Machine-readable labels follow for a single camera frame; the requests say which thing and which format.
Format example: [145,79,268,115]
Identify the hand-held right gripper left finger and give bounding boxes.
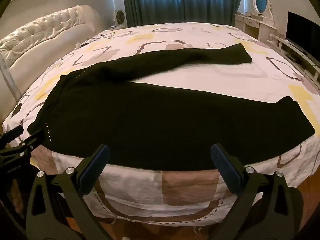
[26,144,111,240]

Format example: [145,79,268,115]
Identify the white patterned bedsheet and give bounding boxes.
[2,23,320,224]

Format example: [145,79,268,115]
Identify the small white fan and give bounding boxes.
[114,9,127,28]

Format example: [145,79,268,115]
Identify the black pants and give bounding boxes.
[27,43,315,172]

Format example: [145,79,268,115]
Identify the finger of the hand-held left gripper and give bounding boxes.
[0,131,46,161]
[0,124,24,146]

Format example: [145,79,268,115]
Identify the black television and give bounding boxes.
[286,11,320,56]

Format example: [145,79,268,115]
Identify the white tufted headboard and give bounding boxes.
[0,4,103,74]

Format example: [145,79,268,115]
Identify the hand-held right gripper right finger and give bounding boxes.
[210,143,297,240]

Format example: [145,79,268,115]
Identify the blue curtain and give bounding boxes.
[121,0,242,28]

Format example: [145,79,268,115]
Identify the white dressing table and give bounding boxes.
[234,12,277,41]

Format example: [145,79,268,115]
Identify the black charging cable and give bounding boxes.
[80,35,102,47]

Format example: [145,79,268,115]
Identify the grey metal pole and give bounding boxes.
[0,55,22,101]

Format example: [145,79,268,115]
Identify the white television stand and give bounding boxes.
[266,33,320,81]

